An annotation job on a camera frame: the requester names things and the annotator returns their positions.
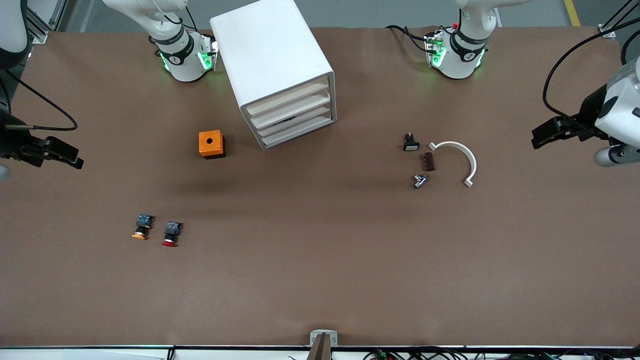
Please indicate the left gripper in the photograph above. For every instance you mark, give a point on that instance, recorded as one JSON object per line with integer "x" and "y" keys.
{"x": 589, "y": 111}

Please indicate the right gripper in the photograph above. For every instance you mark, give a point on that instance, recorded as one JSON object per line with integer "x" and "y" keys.
{"x": 11, "y": 141}

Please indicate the red push button switch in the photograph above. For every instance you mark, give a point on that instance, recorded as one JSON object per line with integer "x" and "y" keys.
{"x": 171, "y": 232}

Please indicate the white plastic drawer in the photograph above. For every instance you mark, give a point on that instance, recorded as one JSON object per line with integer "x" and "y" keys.
{"x": 310, "y": 103}
{"x": 310, "y": 128}
{"x": 310, "y": 117}
{"x": 300, "y": 92}

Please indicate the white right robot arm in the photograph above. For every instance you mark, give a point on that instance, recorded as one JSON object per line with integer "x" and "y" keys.
{"x": 182, "y": 60}

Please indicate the white square push button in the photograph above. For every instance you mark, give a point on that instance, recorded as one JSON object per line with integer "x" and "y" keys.
{"x": 411, "y": 145}

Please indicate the white drawer cabinet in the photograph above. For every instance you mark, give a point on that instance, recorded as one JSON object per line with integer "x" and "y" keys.
{"x": 265, "y": 50}

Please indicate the white semicircular clamp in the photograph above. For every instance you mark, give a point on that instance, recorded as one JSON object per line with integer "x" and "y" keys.
{"x": 471, "y": 160}

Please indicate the brown terminal block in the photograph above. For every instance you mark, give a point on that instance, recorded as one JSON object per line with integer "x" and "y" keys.
{"x": 429, "y": 162}

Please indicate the orange box with hole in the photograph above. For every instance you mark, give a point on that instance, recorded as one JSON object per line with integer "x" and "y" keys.
{"x": 210, "y": 142}

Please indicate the brown table cover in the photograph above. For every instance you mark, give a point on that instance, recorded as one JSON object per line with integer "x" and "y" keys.
{"x": 320, "y": 275}

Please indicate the yellow push button switch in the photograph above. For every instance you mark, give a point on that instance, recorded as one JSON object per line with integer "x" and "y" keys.
{"x": 142, "y": 225}

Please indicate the aluminium frame post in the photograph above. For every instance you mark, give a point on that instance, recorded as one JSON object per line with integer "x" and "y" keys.
{"x": 40, "y": 35}
{"x": 607, "y": 31}

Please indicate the silver toggle switch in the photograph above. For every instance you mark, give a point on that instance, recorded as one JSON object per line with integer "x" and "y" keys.
{"x": 420, "y": 181}

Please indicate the white table edge rail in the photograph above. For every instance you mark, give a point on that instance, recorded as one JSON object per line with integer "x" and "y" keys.
{"x": 100, "y": 354}

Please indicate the grey metal bracket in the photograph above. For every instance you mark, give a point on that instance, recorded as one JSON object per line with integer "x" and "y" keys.
{"x": 313, "y": 336}

